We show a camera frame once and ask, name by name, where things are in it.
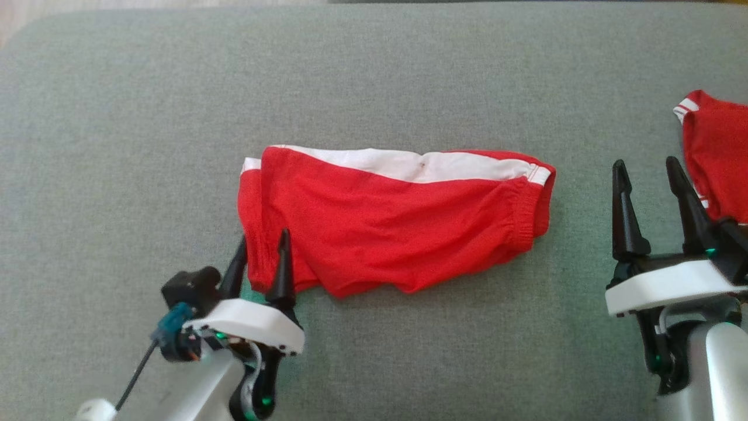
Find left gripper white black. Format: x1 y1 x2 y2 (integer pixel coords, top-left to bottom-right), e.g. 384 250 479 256
157 228 306 364

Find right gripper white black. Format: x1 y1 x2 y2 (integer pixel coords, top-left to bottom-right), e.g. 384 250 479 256
604 156 748 320

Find red jersey with white trim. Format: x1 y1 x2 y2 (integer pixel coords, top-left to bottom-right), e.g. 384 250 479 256
673 89 748 226

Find red Bulls 23 shorts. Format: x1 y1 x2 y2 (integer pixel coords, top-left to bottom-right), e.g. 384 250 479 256
237 144 557 299

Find grey sofa seat cushion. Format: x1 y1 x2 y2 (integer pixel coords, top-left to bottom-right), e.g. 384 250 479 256
0 3 748 421

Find left cable with blue connector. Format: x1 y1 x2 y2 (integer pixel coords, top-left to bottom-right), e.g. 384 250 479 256
115 302 195 412

